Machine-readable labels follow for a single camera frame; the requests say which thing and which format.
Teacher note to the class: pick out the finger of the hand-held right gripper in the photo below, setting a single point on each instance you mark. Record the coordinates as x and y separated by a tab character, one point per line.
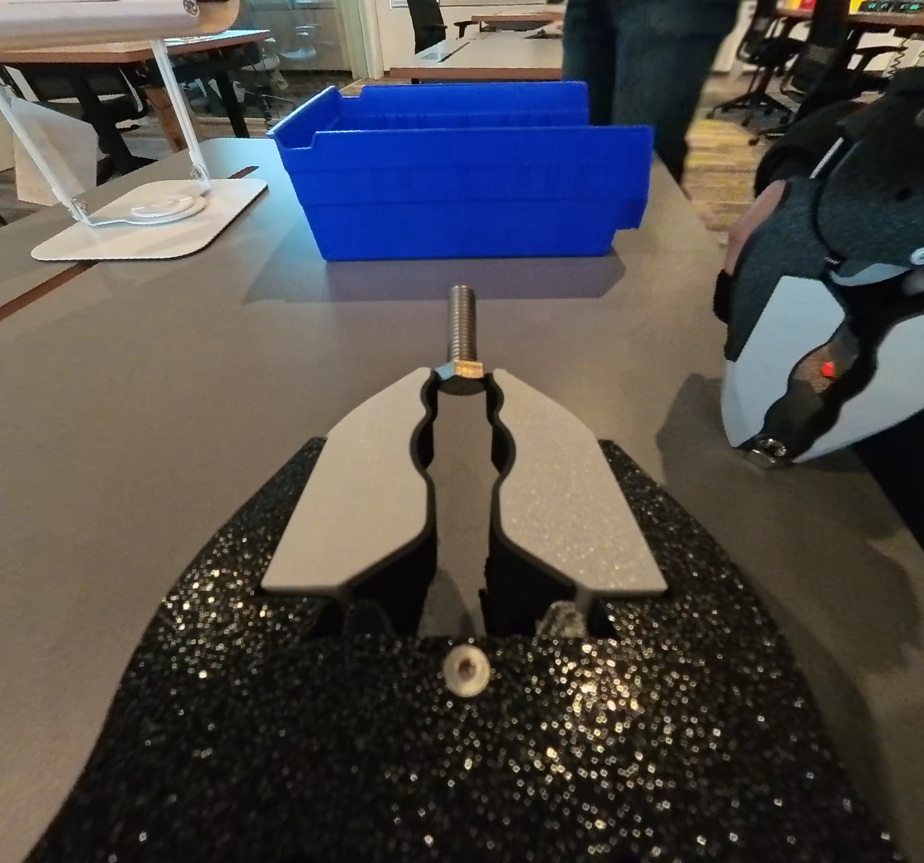
765	365
888	394

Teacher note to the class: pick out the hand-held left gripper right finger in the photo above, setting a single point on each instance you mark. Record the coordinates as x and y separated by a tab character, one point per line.
570	502

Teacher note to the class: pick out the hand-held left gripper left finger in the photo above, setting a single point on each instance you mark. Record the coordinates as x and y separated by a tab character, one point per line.
346	502

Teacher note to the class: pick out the steel hex nut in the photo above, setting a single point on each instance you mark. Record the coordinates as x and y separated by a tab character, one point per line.
769	448

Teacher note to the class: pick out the steel hex bolt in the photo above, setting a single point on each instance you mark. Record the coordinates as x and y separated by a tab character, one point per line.
462	329

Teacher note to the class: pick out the blue plastic bin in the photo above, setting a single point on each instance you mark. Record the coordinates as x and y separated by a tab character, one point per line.
469	199

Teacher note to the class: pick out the person's right hand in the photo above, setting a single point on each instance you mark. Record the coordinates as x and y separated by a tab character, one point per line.
747	231

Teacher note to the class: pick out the black office chair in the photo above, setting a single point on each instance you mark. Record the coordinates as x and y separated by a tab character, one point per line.
424	7
830	18

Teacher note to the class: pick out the black device green lights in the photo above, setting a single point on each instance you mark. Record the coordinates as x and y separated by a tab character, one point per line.
891	2

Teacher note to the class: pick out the wooden framed acrylic sign stand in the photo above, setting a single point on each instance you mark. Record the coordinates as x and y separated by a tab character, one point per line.
144	227

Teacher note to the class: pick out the pale office desk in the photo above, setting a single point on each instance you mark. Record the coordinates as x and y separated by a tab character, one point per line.
476	58

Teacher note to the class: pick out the white paper sheet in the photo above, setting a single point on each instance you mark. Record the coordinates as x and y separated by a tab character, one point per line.
58	155

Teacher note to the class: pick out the wooden top desk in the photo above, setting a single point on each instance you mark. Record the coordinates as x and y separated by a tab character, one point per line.
216	41

